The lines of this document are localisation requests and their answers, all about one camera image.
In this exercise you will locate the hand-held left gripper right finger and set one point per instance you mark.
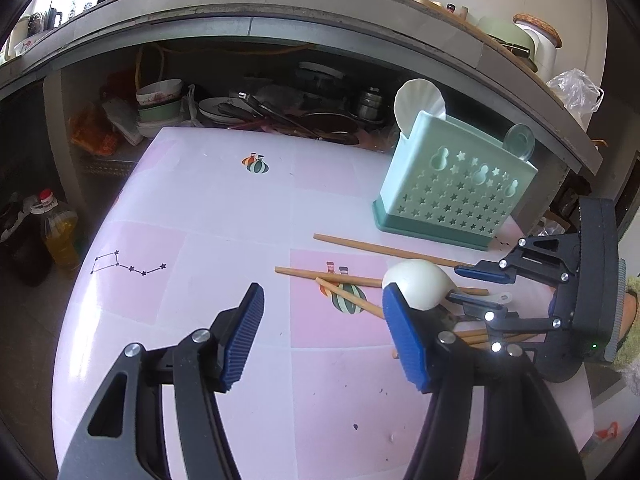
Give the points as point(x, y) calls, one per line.
point(405, 340)

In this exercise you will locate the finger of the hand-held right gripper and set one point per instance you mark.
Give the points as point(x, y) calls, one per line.
point(472, 304)
point(480, 271)

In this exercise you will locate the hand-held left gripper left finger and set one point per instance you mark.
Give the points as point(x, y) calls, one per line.
point(245, 335)

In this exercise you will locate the white round spoon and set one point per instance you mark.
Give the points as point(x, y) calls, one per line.
point(415, 282)

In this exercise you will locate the green star-cutout utensil holder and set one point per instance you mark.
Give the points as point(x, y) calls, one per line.
point(440, 200)

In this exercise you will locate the person's right forearm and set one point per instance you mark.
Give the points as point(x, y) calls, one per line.
point(631, 355)

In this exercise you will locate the pink checked tablecloth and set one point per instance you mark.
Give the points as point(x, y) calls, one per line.
point(200, 200)

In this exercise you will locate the orange and white object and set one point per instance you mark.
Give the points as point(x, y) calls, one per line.
point(607, 430)

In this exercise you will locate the white shell-shaped spoon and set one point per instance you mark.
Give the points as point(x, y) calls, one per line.
point(417, 100)

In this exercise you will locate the clear plastic bag with grains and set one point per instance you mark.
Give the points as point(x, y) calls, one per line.
point(575, 92)

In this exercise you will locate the stacked metal pots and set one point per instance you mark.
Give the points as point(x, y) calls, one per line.
point(371, 104)

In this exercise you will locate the yellow cooking oil bottle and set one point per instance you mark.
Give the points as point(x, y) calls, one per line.
point(60, 235)

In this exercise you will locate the white plate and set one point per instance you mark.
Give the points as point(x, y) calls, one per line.
point(220, 110)

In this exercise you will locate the white jar woven lid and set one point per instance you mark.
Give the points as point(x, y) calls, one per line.
point(542, 47)

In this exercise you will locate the green basin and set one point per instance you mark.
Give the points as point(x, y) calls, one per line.
point(505, 35)

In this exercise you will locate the dark plastic bottle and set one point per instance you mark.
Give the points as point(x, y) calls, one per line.
point(22, 250)

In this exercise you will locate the green bowl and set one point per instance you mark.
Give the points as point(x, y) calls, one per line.
point(160, 112)

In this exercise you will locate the glass container with lid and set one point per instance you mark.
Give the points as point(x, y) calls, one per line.
point(320, 77)

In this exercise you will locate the orange snack packets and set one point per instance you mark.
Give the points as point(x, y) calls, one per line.
point(95, 132)

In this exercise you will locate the grey concrete counter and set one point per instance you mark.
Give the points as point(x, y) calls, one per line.
point(300, 10)

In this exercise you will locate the white mug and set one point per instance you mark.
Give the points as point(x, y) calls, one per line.
point(17, 40)

